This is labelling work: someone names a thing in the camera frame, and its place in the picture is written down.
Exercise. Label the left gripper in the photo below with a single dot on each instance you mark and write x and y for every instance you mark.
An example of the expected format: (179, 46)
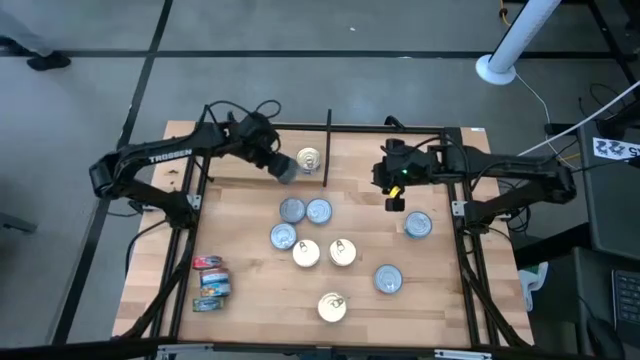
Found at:
(264, 150)

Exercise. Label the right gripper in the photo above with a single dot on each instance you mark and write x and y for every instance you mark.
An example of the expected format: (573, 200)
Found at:
(410, 170)

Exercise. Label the silver-lid teal label can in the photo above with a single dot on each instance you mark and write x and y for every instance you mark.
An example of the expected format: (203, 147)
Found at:
(289, 174)
(418, 225)
(292, 210)

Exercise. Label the gold-lid pink salmon can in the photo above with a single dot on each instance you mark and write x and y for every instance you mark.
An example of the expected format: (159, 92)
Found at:
(343, 252)
(308, 160)
(332, 307)

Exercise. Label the silver-lid green label can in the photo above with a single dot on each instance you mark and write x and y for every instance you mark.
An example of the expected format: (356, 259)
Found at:
(319, 211)

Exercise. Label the silver-lid red label can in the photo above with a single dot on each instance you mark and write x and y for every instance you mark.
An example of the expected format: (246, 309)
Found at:
(283, 236)
(388, 279)

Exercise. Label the blue labelled tin can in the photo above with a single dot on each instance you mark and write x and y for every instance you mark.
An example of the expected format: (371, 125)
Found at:
(306, 253)

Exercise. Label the blue red label salmon can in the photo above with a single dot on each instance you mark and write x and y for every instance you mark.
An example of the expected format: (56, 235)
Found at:
(214, 276)

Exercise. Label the teal yellow label can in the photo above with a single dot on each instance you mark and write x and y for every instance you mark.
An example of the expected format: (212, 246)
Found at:
(216, 290)

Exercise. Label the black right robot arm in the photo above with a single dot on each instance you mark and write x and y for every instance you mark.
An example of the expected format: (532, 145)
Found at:
(515, 167)

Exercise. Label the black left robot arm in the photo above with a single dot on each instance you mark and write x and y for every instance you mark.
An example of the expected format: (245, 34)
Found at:
(170, 156)

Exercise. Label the wooden shelf board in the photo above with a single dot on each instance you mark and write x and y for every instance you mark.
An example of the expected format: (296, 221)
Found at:
(230, 170)

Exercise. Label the white green bag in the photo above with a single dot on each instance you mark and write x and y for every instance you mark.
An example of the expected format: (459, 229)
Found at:
(530, 285)

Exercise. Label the black power strip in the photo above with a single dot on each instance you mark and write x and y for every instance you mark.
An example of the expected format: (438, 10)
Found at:
(560, 129)

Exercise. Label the black desk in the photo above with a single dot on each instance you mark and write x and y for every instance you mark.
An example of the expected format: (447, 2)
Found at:
(595, 280)

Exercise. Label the white pole with round base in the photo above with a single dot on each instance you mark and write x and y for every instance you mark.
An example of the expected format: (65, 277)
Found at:
(520, 30)

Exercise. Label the dark grey desk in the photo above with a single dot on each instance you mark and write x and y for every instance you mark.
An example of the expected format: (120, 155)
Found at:
(615, 210)

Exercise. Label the white marker tag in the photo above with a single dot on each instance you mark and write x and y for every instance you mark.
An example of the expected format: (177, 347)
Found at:
(612, 148)

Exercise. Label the black keyboard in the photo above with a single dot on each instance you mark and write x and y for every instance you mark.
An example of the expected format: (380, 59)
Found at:
(627, 300)

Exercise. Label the person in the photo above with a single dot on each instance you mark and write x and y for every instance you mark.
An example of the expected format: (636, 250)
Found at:
(47, 61)

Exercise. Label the grey furniture foot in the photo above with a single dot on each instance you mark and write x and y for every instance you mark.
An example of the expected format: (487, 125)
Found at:
(17, 223)

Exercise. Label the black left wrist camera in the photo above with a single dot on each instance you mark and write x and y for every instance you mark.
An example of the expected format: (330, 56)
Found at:
(256, 125)

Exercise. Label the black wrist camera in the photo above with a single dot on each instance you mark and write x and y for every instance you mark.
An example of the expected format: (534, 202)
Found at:
(256, 125)
(394, 146)

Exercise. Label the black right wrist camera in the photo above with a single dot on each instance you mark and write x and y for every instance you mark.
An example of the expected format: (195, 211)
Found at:
(394, 146)

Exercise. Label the black table frame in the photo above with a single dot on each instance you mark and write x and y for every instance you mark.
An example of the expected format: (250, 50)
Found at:
(380, 128)

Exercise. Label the white bracket plate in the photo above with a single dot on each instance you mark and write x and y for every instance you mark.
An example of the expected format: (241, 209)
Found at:
(462, 354)
(185, 351)

